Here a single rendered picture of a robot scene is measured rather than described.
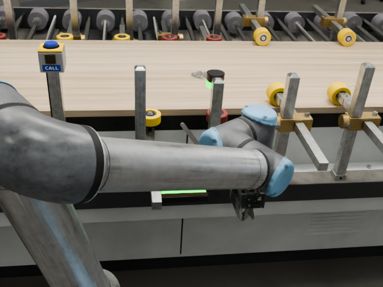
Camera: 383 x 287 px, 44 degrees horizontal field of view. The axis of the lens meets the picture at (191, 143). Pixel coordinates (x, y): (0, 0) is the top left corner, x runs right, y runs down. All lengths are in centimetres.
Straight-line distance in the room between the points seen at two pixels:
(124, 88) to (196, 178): 114
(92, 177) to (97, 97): 122
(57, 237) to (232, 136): 45
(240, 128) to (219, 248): 122
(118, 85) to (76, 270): 111
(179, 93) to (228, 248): 81
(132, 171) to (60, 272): 32
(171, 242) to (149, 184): 146
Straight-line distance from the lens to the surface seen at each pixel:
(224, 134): 110
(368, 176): 194
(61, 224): 88
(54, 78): 150
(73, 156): 64
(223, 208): 184
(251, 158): 96
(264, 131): 118
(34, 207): 83
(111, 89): 192
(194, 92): 191
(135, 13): 297
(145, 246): 221
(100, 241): 218
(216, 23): 261
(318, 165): 147
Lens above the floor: 175
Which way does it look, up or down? 33 degrees down
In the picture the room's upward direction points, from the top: 4 degrees clockwise
